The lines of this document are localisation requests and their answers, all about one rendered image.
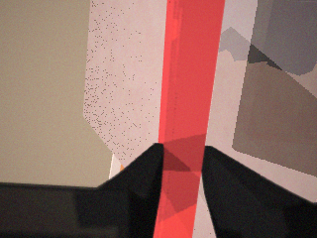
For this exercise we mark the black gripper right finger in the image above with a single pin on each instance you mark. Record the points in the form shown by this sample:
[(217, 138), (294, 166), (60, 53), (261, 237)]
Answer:
[(244, 204)]

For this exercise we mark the red box lid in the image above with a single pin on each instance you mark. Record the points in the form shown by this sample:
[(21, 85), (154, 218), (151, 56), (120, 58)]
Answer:
[(191, 44)]

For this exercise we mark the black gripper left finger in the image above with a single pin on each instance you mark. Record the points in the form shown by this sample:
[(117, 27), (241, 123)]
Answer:
[(124, 206)]

